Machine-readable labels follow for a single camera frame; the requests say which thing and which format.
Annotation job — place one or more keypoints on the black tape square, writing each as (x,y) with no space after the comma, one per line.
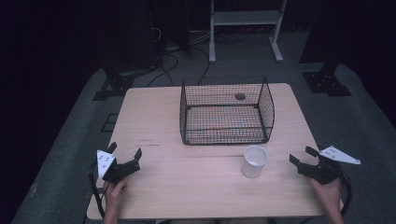
(109,123)

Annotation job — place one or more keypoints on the dark oval object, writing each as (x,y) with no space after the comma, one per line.
(240,96)

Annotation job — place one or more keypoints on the white metal stand frame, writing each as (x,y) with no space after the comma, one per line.
(246,18)

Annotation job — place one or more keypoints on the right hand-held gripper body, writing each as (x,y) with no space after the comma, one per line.
(323,174)

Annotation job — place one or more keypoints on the person's right hand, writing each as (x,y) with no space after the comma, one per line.
(330,196)

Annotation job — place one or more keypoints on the white cup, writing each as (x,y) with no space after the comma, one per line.
(254,163)

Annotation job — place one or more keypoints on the black stand base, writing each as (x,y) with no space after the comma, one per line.
(325,82)
(116,84)

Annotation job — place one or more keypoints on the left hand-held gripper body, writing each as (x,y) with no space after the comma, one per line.
(123,169)

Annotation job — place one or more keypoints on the person's left hand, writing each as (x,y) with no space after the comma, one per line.
(113,196)

